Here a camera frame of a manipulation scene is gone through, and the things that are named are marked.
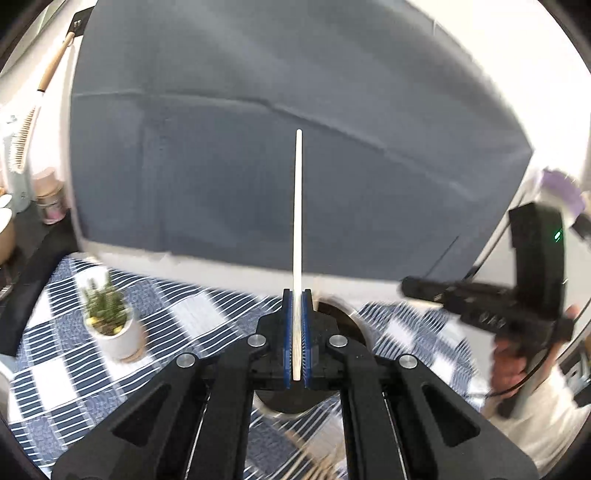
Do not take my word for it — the blue white checkered tablecloth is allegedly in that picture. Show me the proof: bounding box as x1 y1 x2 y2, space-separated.
7 256 490 480

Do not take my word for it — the wooden handled brush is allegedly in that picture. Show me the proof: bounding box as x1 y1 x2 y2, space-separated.
36 8 86 94

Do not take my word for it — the small plant in white pot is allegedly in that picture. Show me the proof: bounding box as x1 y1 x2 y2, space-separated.
82 272 149 363

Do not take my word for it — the person's right forearm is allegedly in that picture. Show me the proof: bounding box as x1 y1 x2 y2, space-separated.
482 362 591 476

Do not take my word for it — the black cup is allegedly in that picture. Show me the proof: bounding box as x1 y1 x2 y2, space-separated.
253 299 368 415

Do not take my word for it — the grey backdrop cloth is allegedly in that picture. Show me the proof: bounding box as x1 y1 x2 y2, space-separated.
68 0 536 283

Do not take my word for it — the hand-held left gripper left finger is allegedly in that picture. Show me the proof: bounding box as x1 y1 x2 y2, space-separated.
52 288 296 480

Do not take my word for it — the purple object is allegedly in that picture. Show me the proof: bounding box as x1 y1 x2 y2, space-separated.
537 167 585 219

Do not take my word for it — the person's right hand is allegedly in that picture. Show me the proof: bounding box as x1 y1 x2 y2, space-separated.
489 304 583 403

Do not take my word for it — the wooden chopstick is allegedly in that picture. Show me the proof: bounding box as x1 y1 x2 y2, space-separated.
292 130 304 382

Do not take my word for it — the pile of wooden chopsticks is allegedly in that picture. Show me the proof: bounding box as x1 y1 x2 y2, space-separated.
281 428 340 480

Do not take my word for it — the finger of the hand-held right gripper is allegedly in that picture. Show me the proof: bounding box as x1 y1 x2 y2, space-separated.
400 275 451 305

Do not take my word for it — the pink jar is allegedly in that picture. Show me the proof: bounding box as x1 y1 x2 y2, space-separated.
31 168 66 225

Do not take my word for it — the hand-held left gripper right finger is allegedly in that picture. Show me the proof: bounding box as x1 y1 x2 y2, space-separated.
302 288 540 480

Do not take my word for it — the pale container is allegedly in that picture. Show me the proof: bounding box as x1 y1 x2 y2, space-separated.
1 133 34 214

